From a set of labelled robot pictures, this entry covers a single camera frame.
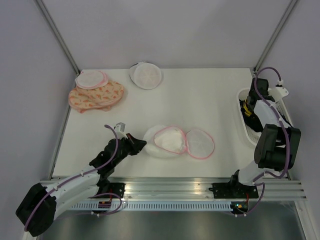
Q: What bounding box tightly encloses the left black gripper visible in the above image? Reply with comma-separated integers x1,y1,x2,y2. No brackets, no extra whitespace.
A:
112,133,147,167

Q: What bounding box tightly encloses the pink trimmed mesh laundry bag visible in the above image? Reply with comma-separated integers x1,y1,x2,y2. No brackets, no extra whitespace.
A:
143,125,215,160

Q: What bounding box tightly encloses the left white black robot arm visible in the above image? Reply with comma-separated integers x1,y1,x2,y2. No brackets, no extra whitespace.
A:
15,133,147,237

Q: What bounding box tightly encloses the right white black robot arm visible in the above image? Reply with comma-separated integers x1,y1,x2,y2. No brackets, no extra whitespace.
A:
228,77,301,198

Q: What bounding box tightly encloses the white mesh laundry bag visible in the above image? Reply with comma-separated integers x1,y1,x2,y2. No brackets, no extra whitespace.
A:
128,62,163,90

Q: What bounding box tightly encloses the orange patterned laundry bag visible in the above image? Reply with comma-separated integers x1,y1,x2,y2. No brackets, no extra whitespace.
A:
68,80,125,114

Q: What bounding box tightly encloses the small pink mesh laundry bag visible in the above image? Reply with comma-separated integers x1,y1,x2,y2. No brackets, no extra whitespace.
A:
75,70,109,90

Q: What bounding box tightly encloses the yellow black item in basket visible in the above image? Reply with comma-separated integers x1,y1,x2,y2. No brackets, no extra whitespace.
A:
239,99,253,117

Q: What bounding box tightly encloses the black garment in basket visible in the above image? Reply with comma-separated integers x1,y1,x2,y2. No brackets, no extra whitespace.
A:
240,108,292,134

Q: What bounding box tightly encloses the white plastic perforated basket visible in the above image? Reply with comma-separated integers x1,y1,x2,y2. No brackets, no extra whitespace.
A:
234,88,293,148

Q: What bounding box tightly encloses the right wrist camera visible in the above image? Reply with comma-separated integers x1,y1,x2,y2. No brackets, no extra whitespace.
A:
271,85,289,103

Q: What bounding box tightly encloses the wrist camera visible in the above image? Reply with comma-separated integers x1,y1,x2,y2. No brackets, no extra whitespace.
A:
271,85,289,103
113,122,127,139

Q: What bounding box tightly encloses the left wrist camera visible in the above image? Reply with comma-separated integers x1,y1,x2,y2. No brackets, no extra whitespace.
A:
113,122,127,139

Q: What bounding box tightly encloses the aluminium mounting rail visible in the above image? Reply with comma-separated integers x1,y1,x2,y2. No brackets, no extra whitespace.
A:
34,176,308,201

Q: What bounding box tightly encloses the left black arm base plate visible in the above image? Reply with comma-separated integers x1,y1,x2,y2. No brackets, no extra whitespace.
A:
92,181,126,198

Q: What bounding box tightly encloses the white slotted cable duct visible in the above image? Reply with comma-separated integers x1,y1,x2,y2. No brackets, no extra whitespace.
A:
70,200,232,212

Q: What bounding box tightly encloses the right aluminium frame post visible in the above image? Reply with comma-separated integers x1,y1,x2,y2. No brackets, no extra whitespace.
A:
250,0,300,76

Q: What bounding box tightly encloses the aluminium frame post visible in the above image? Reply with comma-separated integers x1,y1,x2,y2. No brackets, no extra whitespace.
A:
34,0,81,76
250,0,300,76

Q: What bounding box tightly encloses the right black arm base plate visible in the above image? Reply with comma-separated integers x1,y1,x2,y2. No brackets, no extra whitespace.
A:
208,174,259,200

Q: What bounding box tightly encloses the left aluminium frame post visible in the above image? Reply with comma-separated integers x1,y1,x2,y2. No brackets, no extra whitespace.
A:
34,0,81,76

